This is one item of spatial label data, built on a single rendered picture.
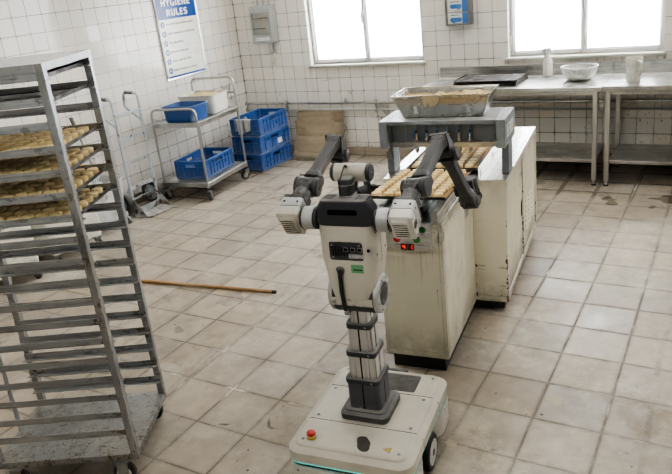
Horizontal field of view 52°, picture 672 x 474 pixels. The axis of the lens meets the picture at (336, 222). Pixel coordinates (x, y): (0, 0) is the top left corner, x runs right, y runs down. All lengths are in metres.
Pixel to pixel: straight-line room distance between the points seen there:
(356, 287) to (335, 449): 0.65
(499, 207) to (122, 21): 4.59
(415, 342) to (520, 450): 0.81
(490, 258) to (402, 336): 0.79
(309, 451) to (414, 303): 1.04
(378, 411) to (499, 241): 1.50
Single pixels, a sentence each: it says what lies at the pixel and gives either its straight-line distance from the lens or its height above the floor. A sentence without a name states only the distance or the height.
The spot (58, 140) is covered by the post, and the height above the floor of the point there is 1.54.
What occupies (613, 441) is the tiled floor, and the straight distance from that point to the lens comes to 3.31.
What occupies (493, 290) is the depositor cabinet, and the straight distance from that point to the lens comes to 4.18.
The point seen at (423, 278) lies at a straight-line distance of 3.45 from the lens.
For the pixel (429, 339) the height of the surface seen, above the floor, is 0.20.
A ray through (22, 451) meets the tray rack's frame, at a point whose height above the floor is 0.15.
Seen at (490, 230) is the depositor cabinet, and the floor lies 0.54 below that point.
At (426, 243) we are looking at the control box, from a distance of 3.34.
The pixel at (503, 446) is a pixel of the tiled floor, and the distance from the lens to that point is 3.23.
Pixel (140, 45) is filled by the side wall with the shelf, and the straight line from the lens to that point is 7.47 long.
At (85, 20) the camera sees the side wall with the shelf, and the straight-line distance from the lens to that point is 7.03.
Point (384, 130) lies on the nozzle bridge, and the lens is 4.00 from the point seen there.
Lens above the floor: 2.00
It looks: 20 degrees down
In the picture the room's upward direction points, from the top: 6 degrees counter-clockwise
